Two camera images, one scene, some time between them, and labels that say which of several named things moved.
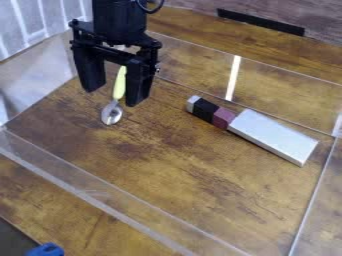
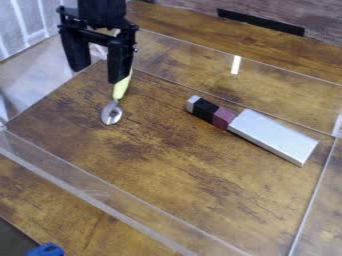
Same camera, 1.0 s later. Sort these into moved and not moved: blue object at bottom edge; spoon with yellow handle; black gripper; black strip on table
Moved: black gripper
Not moved: black strip on table; spoon with yellow handle; blue object at bottom edge
